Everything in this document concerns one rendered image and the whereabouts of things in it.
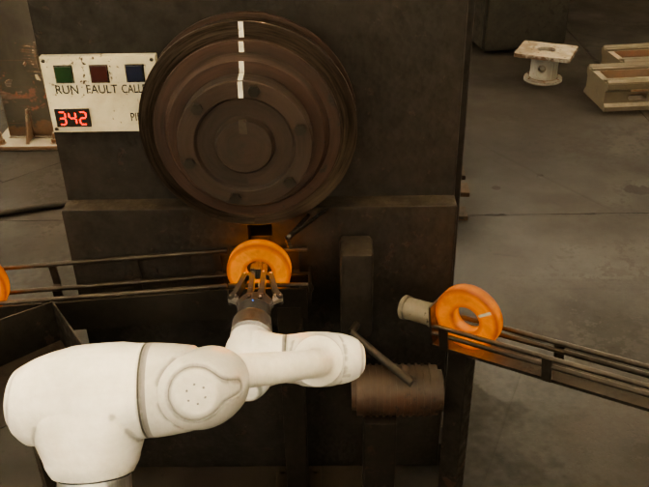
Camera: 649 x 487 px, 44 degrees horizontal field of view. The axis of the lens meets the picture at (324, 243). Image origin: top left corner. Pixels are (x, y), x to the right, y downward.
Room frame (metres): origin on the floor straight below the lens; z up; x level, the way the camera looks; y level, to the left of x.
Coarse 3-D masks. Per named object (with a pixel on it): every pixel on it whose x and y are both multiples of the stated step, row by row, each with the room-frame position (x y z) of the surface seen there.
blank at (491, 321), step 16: (448, 288) 1.51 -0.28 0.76; (464, 288) 1.47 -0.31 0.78; (480, 288) 1.47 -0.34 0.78; (448, 304) 1.48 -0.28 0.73; (464, 304) 1.46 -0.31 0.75; (480, 304) 1.44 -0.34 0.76; (496, 304) 1.44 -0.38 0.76; (448, 320) 1.48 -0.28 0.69; (480, 320) 1.44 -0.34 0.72; (496, 320) 1.42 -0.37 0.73; (496, 336) 1.42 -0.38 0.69
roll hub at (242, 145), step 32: (192, 96) 1.56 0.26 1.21; (224, 96) 1.52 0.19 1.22; (288, 96) 1.53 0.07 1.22; (192, 128) 1.52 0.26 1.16; (224, 128) 1.51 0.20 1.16; (256, 128) 1.51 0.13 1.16; (288, 128) 1.53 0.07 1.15; (224, 160) 1.51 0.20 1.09; (256, 160) 1.51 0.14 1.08; (288, 160) 1.53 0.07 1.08; (224, 192) 1.52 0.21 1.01; (256, 192) 1.52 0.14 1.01; (288, 192) 1.52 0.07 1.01
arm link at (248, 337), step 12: (252, 324) 1.37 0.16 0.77; (240, 336) 1.32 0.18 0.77; (252, 336) 1.32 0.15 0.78; (264, 336) 1.32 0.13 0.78; (276, 336) 1.32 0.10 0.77; (228, 348) 1.31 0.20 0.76; (240, 348) 1.29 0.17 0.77; (252, 348) 1.29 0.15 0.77; (264, 348) 1.29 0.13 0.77; (276, 348) 1.29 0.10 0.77; (276, 384) 1.27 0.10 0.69; (252, 396) 1.22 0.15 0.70
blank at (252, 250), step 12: (252, 240) 1.65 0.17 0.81; (264, 240) 1.65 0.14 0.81; (240, 252) 1.62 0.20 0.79; (252, 252) 1.62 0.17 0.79; (264, 252) 1.62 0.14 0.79; (276, 252) 1.62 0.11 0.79; (228, 264) 1.63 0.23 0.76; (240, 264) 1.62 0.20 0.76; (276, 264) 1.62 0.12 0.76; (288, 264) 1.62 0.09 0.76; (228, 276) 1.63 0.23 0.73; (276, 276) 1.62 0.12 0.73; (288, 276) 1.62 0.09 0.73
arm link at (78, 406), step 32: (64, 352) 0.86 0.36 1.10; (96, 352) 0.86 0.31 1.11; (128, 352) 0.86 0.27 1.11; (32, 384) 0.82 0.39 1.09; (64, 384) 0.81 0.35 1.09; (96, 384) 0.81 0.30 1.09; (128, 384) 0.81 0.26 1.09; (32, 416) 0.79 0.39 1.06; (64, 416) 0.78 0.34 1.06; (96, 416) 0.78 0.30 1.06; (128, 416) 0.79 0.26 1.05; (64, 448) 0.76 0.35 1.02; (96, 448) 0.77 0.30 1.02; (128, 448) 0.78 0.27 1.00; (64, 480) 0.75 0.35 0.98; (96, 480) 0.75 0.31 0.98; (128, 480) 0.78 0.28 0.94
